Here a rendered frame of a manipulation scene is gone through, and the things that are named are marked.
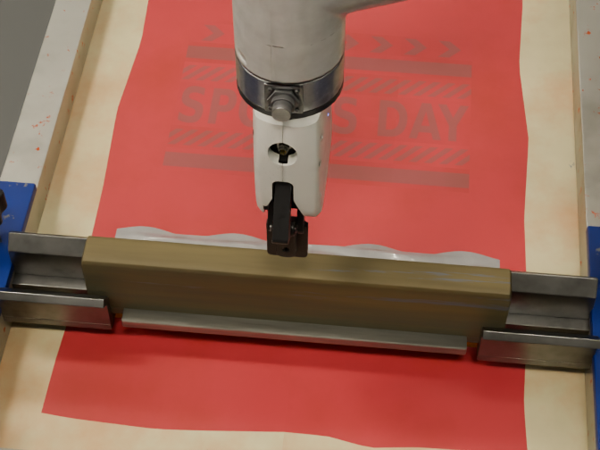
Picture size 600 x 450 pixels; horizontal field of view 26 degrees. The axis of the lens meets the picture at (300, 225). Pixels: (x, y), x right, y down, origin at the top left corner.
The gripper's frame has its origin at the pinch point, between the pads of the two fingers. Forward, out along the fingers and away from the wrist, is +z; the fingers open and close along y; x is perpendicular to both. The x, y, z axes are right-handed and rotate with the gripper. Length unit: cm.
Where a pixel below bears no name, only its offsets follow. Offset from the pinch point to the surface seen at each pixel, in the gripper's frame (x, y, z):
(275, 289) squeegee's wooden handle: 1.2, -2.0, 8.0
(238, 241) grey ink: 6.0, 8.8, 16.2
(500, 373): -18.5, -2.7, 16.6
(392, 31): -6.4, 38.9, 16.6
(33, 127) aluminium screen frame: 27.3, 18.1, 13.1
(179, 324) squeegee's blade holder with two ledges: 9.3, -3.3, 12.6
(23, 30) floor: 73, 131, 112
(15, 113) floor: 69, 108, 112
